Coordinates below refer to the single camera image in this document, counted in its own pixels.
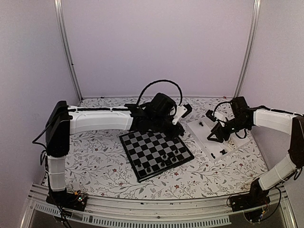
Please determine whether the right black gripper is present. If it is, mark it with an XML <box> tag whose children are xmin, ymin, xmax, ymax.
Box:
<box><xmin>208</xmin><ymin>117</ymin><xmax>250</xmax><ymax>143</ymax></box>

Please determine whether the white plastic compartment tray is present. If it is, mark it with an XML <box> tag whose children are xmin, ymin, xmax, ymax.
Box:
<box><xmin>187</xmin><ymin>117</ymin><xmax>250</xmax><ymax>163</ymax></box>

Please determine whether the black and grey chessboard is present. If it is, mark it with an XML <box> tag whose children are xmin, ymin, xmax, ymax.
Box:
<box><xmin>119</xmin><ymin>131</ymin><xmax>194</xmax><ymax>183</ymax></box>

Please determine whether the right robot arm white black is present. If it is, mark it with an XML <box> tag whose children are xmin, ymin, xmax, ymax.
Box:
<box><xmin>206</xmin><ymin>96</ymin><xmax>304</xmax><ymax>207</ymax></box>

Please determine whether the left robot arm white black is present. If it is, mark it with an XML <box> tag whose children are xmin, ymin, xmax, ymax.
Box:
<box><xmin>42</xmin><ymin>93</ymin><xmax>192</xmax><ymax>206</ymax></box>

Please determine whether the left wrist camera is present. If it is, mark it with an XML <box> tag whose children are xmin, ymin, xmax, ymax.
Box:
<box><xmin>172</xmin><ymin>104</ymin><xmax>192</xmax><ymax>125</ymax></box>

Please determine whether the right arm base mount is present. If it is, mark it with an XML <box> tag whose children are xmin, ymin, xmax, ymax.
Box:
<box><xmin>226</xmin><ymin>193</ymin><xmax>270</xmax><ymax>223</ymax></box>

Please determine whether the front aluminium rail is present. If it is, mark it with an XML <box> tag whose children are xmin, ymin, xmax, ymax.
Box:
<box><xmin>21</xmin><ymin>184</ymin><xmax>298</xmax><ymax>228</ymax></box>

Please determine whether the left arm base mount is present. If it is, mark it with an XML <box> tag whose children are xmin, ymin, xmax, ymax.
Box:
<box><xmin>46</xmin><ymin>190</ymin><xmax>88</xmax><ymax>211</ymax></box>

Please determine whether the right aluminium frame post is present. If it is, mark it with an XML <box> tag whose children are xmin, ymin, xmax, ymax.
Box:
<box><xmin>233</xmin><ymin>0</ymin><xmax>261</xmax><ymax>97</ymax></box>

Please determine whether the aluminium frame post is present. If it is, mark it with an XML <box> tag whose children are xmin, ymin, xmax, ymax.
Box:
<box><xmin>233</xmin><ymin>0</ymin><xmax>261</xmax><ymax>97</ymax></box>
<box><xmin>54</xmin><ymin>0</ymin><xmax>83</xmax><ymax>101</ymax></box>

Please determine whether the left aluminium frame post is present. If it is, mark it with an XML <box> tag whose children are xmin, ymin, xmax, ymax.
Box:
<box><xmin>54</xmin><ymin>0</ymin><xmax>83</xmax><ymax>101</ymax></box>

